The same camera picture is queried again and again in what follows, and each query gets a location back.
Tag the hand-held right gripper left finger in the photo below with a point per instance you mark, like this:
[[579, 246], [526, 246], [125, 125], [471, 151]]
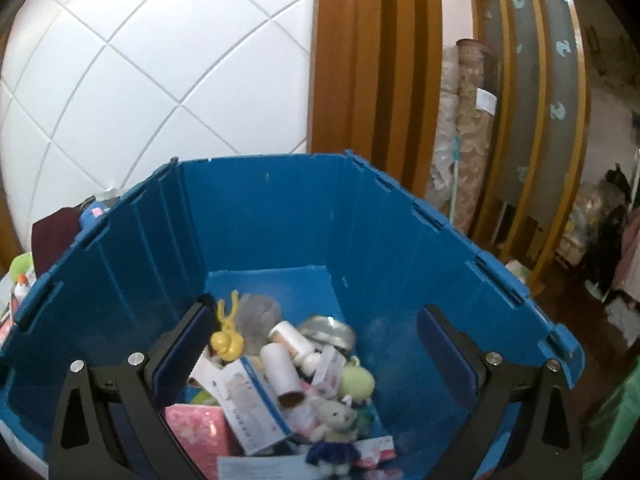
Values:
[[180, 355]]

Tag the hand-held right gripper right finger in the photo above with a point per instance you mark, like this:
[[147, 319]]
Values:
[[445, 355]]

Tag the yellow duck tongs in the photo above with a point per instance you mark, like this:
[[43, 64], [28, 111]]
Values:
[[227, 332]]

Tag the pink floral tissue pack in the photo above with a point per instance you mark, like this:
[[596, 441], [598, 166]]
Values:
[[200, 430]]

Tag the blue white medicine box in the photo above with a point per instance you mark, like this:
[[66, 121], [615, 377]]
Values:
[[255, 405]]

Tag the white paper roll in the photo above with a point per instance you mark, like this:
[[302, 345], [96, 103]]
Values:
[[282, 375]]

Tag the blue plastic crate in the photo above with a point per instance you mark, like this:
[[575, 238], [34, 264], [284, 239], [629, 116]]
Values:
[[310, 220]]

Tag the grey plush toy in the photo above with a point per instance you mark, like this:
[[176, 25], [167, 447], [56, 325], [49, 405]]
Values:
[[257, 315]]

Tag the white bottle orange label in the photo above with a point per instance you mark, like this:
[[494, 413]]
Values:
[[292, 337]]

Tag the pink card packet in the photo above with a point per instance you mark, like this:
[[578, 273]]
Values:
[[377, 447]]

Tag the pink white packet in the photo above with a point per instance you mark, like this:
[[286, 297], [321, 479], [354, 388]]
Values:
[[330, 370]]

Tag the silver foil pouch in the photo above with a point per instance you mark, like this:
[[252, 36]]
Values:
[[327, 330]]

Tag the bear plush blue dress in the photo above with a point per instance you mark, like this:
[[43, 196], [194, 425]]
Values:
[[335, 435]]

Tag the long white box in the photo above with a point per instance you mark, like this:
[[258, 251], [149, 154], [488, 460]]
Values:
[[260, 469]]

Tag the blue plush toy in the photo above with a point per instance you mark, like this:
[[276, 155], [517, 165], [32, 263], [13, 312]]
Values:
[[92, 215]]

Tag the maroon beanie hat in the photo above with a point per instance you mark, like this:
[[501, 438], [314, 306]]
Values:
[[55, 240]]

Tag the green plush toy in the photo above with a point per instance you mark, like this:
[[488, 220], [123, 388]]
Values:
[[21, 265]]

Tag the green cloth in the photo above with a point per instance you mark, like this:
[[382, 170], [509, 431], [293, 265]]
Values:
[[615, 425]]

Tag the dark clothes pile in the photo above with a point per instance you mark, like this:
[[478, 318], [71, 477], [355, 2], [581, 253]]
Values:
[[607, 230]]

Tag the rolled white lace fabric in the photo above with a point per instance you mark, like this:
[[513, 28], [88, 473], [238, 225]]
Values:
[[445, 125]]

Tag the rolled beige patterned carpet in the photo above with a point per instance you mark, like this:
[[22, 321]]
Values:
[[475, 125]]

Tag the wooden slat partition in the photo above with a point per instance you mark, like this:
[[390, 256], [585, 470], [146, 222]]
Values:
[[530, 110]]

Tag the brown wooden pillar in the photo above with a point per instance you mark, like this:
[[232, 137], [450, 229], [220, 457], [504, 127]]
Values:
[[375, 60]]

